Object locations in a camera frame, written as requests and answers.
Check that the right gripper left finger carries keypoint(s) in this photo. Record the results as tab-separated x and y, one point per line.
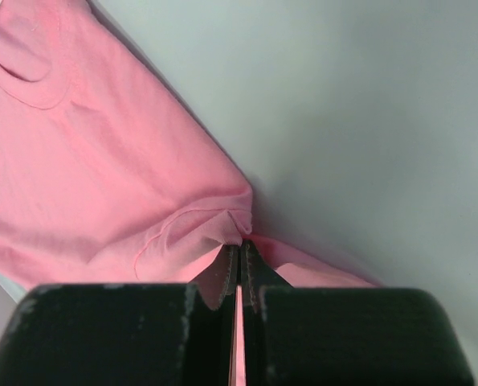
126	334

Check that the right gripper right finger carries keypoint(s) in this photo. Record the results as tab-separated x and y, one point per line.
348	336

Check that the pink t shirt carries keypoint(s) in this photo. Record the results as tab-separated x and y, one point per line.
104	177

